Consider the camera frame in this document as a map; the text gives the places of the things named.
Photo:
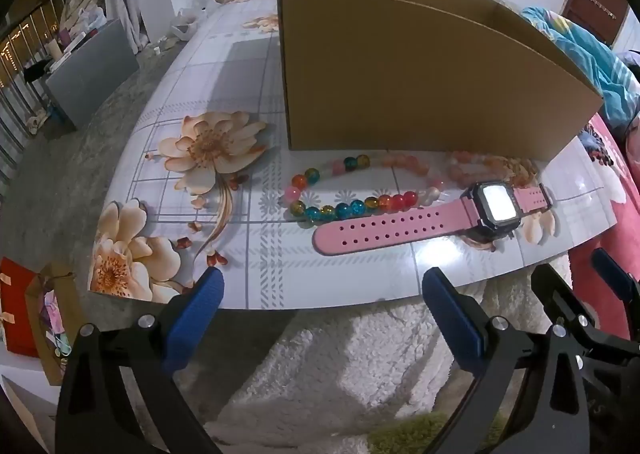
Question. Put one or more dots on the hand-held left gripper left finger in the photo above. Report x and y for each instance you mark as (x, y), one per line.
(195, 319)

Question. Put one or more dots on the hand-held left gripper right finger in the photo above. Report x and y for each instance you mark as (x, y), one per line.
(455, 324)

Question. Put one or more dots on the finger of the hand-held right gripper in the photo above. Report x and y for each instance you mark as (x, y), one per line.
(612, 274)
(550, 289)

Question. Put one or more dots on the brown cardboard box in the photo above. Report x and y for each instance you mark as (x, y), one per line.
(425, 74)

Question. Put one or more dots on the pink floral blanket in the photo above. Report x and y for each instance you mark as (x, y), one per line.
(612, 229)

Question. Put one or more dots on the green mat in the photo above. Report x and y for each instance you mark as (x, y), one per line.
(435, 434)

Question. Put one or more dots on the small open cardboard carton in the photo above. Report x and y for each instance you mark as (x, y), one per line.
(45, 329)

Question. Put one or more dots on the red bag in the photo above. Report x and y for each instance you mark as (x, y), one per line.
(17, 306)

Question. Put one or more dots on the blue patterned blanket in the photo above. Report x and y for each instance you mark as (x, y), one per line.
(590, 54)

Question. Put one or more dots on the metal railing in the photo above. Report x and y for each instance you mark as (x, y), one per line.
(20, 84)

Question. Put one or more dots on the white plastic bag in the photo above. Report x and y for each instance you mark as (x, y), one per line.
(192, 16)

